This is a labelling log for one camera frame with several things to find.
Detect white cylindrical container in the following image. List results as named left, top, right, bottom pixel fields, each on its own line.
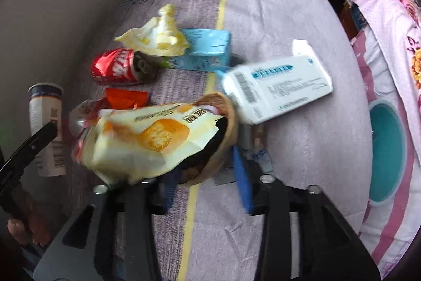
left=28, top=83, right=67, bottom=178

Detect teal trash bin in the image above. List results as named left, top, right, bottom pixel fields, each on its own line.
left=366, top=99, right=416, bottom=204

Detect person's left hand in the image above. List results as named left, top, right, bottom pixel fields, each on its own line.
left=7, top=189, right=52, bottom=248

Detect purple tablecloth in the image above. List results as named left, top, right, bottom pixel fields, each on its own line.
left=66, top=0, right=374, bottom=281

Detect pink striped bed sheet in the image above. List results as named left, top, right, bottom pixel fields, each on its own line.
left=349, top=27, right=421, bottom=275

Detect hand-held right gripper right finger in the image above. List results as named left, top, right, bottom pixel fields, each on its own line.
left=232, top=144, right=382, bottom=281

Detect light blue carton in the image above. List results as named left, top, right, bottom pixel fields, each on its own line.
left=167, top=28, right=232, bottom=72

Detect pink floral blanket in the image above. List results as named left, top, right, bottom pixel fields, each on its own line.
left=345, top=0, right=421, bottom=167

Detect yellow bread packet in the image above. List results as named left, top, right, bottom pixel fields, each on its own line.
left=74, top=102, right=228, bottom=185

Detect orange snack wrapper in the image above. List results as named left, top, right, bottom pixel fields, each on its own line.
left=105, top=87, right=149, bottom=109

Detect white medicine box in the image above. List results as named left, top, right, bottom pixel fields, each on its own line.
left=221, top=39, right=334, bottom=125

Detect crumpled yellow wrapper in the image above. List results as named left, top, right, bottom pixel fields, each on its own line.
left=114, top=4, right=191, bottom=57

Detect brown paper bowl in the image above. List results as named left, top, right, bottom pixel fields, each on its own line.
left=179, top=92, right=239, bottom=187

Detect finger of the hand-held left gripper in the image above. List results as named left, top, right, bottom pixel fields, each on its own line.
left=0, top=121, right=59, bottom=199

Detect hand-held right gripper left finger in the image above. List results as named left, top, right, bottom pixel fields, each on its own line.
left=33, top=169, right=180, bottom=281

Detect red soda can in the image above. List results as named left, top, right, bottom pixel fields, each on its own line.
left=91, top=48, right=166, bottom=86

